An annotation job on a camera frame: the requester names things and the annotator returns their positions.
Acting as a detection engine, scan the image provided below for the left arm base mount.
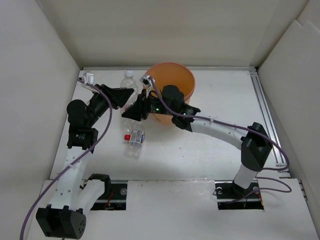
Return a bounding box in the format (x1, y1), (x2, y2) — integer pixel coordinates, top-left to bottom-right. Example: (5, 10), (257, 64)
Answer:
(79, 173), (128, 211)

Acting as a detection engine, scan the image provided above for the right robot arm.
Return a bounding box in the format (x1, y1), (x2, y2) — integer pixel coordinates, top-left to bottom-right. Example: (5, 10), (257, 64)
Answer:
(121, 85), (272, 199)

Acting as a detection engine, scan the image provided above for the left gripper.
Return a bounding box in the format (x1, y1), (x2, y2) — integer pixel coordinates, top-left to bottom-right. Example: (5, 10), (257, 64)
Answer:
(87, 84), (134, 127)

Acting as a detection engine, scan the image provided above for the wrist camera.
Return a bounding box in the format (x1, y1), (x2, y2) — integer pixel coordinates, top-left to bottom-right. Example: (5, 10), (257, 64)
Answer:
(79, 72), (94, 86)
(139, 74), (154, 92)

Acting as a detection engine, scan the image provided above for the orange plastic bin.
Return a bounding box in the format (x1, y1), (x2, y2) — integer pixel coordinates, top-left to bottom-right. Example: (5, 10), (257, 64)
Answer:
(144, 62), (196, 126)

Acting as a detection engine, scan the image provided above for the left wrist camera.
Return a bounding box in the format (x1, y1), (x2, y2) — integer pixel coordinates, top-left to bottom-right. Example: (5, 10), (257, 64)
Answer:
(79, 72), (94, 86)

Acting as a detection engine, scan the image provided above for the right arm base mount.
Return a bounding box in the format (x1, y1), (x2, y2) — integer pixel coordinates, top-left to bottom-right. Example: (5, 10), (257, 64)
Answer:
(213, 180), (264, 210)

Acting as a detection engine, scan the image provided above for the clear bottle red label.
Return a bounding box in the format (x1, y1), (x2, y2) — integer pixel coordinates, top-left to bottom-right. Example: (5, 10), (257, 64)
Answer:
(120, 69), (139, 142)

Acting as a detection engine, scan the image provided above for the clear bottle blue white label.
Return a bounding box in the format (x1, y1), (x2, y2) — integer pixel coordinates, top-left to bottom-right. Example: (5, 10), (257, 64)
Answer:
(124, 128), (145, 159)

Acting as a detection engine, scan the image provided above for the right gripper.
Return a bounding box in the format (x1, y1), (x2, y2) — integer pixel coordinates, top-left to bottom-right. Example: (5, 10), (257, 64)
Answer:
(122, 89), (175, 122)

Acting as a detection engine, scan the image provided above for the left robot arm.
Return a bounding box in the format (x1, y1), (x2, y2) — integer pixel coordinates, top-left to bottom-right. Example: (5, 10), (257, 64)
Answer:
(35, 84), (134, 240)

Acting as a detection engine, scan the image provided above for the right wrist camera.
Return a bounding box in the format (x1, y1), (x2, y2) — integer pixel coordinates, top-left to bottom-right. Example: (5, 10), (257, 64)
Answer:
(139, 74), (154, 92)

